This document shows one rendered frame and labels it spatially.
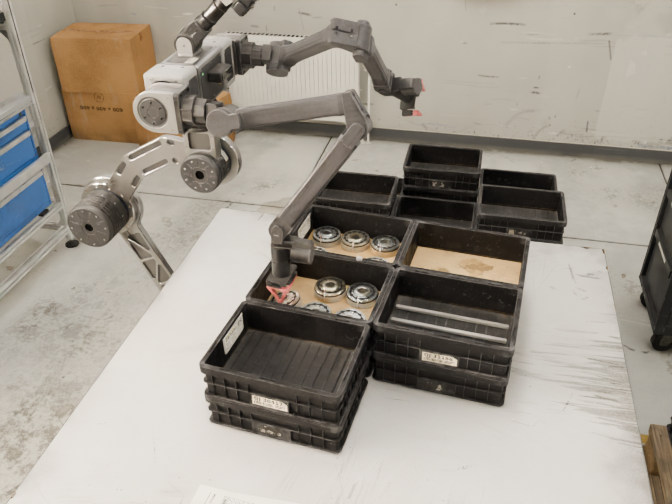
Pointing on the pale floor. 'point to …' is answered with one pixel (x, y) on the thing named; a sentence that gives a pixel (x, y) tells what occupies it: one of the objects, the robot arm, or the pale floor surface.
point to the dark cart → (659, 275)
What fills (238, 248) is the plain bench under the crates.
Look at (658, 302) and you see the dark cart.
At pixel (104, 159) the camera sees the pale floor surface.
